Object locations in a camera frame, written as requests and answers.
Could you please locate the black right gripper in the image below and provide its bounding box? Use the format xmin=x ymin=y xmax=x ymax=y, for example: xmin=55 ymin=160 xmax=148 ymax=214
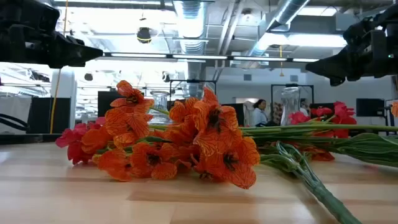
xmin=305 ymin=3 xmax=398 ymax=88

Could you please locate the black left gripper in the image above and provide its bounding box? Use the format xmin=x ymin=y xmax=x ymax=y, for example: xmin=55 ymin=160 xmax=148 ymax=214
xmin=0 ymin=0 xmax=104 ymax=70

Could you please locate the red artificial flower stem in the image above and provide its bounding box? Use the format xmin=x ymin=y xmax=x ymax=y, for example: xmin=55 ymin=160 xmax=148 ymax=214
xmin=55 ymin=117 xmax=108 ymax=166
xmin=288 ymin=111 xmax=312 ymax=126
xmin=310 ymin=101 xmax=358 ymax=139

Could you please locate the orange artificial flower stem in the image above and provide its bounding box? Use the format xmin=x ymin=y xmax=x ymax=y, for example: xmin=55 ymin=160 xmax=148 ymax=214
xmin=242 ymin=132 xmax=398 ymax=169
xmin=161 ymin=86 xmax=363 ymax=224
xmin=81 ymin=80 xmax=398 ymax=182

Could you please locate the tall clear glass vase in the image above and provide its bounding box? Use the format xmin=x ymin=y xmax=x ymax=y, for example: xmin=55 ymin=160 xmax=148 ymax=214
xmin=280 ymin=86 xmax=302 ymax=126

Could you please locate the short clear glass vase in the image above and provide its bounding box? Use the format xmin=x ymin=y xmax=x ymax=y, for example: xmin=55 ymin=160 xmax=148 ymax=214
xmin=149 ymin=90 xmax=171 ymax=126

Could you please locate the black monitor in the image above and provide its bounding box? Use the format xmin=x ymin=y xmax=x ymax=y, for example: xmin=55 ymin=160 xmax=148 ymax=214
xmin=26 ymin=97 xmax=72 ymax=134
xmin=356 ymin=98 xmax=386 ymax=118
xmin=97 ymin=90 xmax=127 ymax=118
xmin=221 ymin=103 xmax=245 ymax=127
xmin=310 ymin=103 xmax=335 ymax=119

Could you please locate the person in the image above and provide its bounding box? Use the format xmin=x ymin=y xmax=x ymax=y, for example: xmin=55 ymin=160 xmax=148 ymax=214
xmin=251 ymin=98 xmax=271 ymax=128

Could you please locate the yellow extension cable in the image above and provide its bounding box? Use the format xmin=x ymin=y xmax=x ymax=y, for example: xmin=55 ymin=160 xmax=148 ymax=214
xmin=49 ymin=0 xmax=69 ymax=135

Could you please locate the black hanging dome camera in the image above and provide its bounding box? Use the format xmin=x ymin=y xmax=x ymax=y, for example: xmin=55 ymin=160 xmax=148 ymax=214
xmin=136 ymin=27 xmax=152 ymax=44

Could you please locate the silver ventilation duct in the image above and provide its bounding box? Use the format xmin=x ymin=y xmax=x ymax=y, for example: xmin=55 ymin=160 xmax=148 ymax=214
xmin=245 ymin=0 xmax=312 ymax=68
xmin=172 ymin=0 xmax=208 ymax=99

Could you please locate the black ceiling light rail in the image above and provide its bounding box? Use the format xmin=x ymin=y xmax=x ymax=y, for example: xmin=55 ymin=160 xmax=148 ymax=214
xmin=104 ymin=52 xmax=320 ymax=63

